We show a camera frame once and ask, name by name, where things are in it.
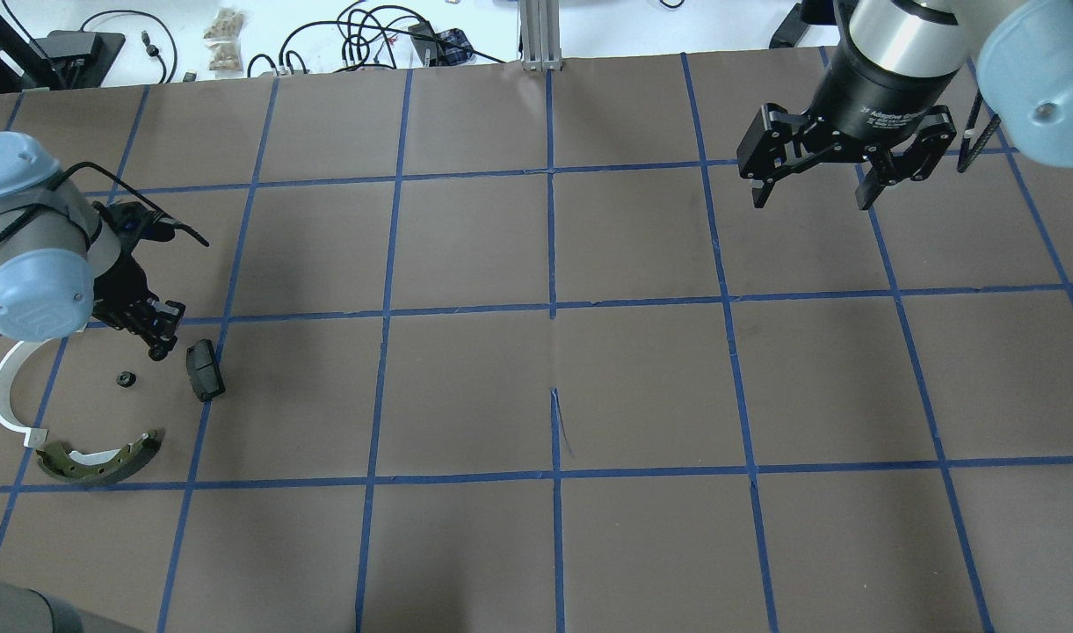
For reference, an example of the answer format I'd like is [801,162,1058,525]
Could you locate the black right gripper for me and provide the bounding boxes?
[736,43,958,211]

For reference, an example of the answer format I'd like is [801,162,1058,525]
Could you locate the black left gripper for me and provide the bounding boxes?
[91,255,186,360]

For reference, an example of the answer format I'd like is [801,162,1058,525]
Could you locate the small black bearing gear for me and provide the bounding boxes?
[117,370,137,389]

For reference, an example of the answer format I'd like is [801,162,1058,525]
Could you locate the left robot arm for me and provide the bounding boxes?
[0,131,194,360]

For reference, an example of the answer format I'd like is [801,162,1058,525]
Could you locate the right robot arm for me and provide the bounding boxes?
[737,1,1073,209]

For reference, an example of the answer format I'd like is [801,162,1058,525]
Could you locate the grey brake pad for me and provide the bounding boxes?
[185,339,226,402]

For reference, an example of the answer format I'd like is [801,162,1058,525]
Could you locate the olive brake shoe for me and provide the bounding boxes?
[35,429,163,488]

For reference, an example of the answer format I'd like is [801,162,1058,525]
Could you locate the white curved brake shoe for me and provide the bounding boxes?
[0,340,47,450]

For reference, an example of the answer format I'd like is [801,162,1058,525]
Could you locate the black power adapter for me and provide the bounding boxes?
[36,31,127,90]

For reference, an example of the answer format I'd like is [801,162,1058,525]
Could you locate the bag of small parts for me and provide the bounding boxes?
[202,8,246,73]

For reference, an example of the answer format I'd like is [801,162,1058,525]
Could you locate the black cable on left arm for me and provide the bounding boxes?
[57,161,210,247]

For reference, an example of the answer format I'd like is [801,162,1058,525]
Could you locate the aluminium extrusion post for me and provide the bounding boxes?
[517,0,563,72]

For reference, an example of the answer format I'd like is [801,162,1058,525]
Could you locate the black cable bundle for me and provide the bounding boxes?
[246,0,506,78]

